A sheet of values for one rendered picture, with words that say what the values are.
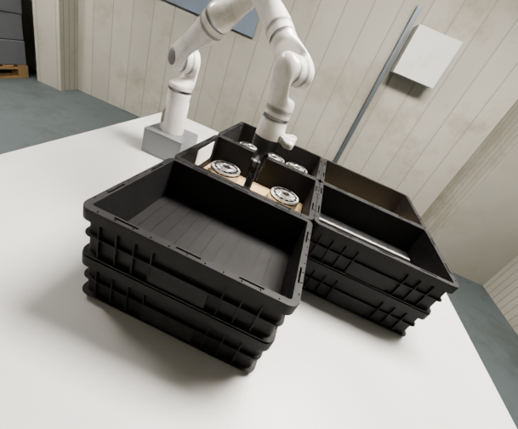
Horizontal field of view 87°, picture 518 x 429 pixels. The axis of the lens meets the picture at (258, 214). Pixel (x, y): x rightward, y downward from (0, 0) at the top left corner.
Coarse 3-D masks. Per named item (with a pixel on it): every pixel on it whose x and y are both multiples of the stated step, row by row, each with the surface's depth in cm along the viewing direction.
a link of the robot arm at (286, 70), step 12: (276, 60) 63; (288, 60) 61; (300, 60) 62; (276, 72) 64; (288, 72) 62; (276, 84) 65; (288, 84) 64; (276, 96) 66; (276, 108) 68; (288, 108) 68; (276, 120) 69; (288, 120) 72
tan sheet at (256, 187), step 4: (208, 164) 98; (204, 168) 94; (208, 168) 95; (240, 176) 99; (240, 180) 96; (244, 180) 97; (240, 184) 94; (256, 184) 98; (252, 188) 94; (256, 188) 96; (260, 188) 97; (264, 188) 98; (268, 188) 99; (260, 192) 94; (264, 192) 95; (268, 192) 96; (300, 204) 97; (296, 208) 94; (300, 208) 95; (300, 212) 93
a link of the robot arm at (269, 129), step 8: (264, 120) 70; (272, 120) 69; (264, 128) 71; (272, 128) 70; (280, 128) 71; (264, 136) 72; (272, 136) 71; (280, 136) 72; (288, 136) 74; (288, 144) 70
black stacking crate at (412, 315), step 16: (320, 272) 77; (336, 272) 74; (304, 288) 80; (320, 288) 79; (336, 288) 78; (352, 288) 76; (368, 288) 74; (336, 304) 79; (352, 304) 78; (368, 304) 77; (384, 304) 76; (400, 304) 74; (368, 320) 79; (384, 320) 79; (400, 320) 76
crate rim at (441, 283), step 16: (320, 192) 86; (320, 208) 77; (320, 224) 69; (336, 240) 70; (352, 240) 69; (432, 240) 87; (384, 256) 68; (416, 272) 68; (448, 272) 72; (448, 288) 68
